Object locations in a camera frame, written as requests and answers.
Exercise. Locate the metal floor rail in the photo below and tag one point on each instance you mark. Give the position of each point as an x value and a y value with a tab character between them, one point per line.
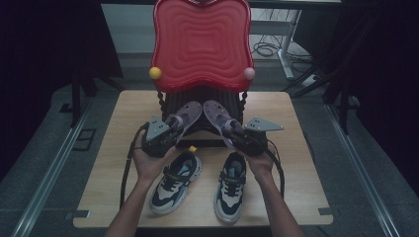
49	171
362	171

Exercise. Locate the red and black shoe rack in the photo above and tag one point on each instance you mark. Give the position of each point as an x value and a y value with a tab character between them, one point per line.
202	49

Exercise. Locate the black and white child's sneaker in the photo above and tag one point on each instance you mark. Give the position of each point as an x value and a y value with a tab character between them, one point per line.
230	194
173	191

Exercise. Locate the person's right hand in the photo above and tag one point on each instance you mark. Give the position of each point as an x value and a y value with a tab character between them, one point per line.
262	164

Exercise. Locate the purple child's sandal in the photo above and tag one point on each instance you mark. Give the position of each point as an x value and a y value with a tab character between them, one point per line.
191	110
214	112

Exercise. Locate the person's left hand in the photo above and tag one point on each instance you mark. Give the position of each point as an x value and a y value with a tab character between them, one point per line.
150	169

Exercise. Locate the dark curtain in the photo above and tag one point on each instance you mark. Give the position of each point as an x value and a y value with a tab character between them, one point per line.
39	49
378	65

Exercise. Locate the black stand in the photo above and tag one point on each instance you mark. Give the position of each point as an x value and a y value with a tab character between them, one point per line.
76	98
344	105

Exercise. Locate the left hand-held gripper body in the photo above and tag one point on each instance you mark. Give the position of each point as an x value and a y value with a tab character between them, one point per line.
158	144

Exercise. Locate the white desk frame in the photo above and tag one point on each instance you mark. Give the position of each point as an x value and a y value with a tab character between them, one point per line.
285	39

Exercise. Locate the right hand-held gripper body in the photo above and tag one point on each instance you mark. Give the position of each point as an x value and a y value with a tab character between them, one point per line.
252	141

